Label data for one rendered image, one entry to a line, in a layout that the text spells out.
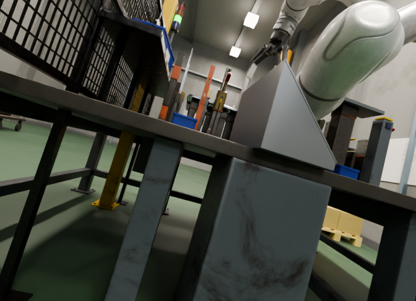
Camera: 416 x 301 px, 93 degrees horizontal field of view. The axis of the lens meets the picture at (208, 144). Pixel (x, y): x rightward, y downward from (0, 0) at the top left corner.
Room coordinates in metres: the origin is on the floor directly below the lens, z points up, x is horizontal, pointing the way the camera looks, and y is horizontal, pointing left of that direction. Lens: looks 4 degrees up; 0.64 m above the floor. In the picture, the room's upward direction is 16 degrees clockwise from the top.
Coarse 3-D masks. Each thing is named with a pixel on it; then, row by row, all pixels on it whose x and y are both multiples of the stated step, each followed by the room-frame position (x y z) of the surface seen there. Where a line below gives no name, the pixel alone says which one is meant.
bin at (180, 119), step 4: (176, 116) 0.85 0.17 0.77; (180, 116) 0.85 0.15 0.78; (184, 116) 0.85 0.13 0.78; (188, 116) 0.85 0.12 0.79; (172, 120) 0.85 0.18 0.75; (176, 120) 0.85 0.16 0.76; (180, 120) 0.85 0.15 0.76; (184, 120) 0.86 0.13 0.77; (188, 120) 0.86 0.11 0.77; (192, 120) 0.86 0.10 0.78; (196, 120) 0.86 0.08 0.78; (180, 124) 0.85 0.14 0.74; (184, 124) 0.86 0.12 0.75; (188, 124) 0.86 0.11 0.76; (192, 124) 0.86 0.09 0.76; (192, 128) 0.86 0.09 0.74
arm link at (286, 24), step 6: (282, 18) 0.80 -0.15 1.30; (288, 18) 0.78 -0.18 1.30; (276, 24) 0.82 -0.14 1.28; (282, 24) 0.79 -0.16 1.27; (288, 24) 0.79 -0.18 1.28; (294, 24) 0.80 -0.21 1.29; (276, 30) 0.82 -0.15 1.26; (282, 30) 0.81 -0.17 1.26; (288, 30) 0.80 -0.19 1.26; (294, 30) 0.82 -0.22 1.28; (288, 36) 0.83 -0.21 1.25
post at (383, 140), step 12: (384, 120) 1.10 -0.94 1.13; (372, 132) 1.15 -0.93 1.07; (384, 132) 1.10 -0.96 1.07; (372, 144) 1.14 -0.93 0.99; (384, 144) 1.11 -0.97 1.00; (372, 156) 1.12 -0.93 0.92; (384, 156) 1.11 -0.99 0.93; (372, 168) 1.10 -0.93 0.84; (360, 180) 1.16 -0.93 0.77; (372, 180) 1.10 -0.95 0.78
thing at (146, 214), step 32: (0, 96) 0.81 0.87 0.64; (96, 128) 1.71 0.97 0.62; (96, 160) 1.92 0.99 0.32; (160, 160) 0.55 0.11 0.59; (0, 192) 0.98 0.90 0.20; (160, 192) 0.55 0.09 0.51; (128, 224) 0.55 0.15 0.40; (384, 224) 0.71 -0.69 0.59; (128, 256) 0.55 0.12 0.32; (352, 256) 1.63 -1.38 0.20; (384, 256) 0.69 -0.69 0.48; (128, 288) 0.55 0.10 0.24; (320, 288) 0.93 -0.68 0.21; (384, 288) 0.67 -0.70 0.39
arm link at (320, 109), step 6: (300, 84) 0.61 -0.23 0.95; (306, 96) 0.60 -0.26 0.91; (312, 102) 0.60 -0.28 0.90; (318, 102) 0.59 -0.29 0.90; (324, 102) 0.59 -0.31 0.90; (330, 102) 0.59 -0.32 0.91; (336, 102) 0.60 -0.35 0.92; (312, 108) 0.62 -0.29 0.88; (318, 108) 0.61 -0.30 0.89; (324, 108) 0.61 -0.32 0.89; (330, 108) 0.62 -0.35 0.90; (318, 114) 0.63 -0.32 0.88; (324, 114) 0.66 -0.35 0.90
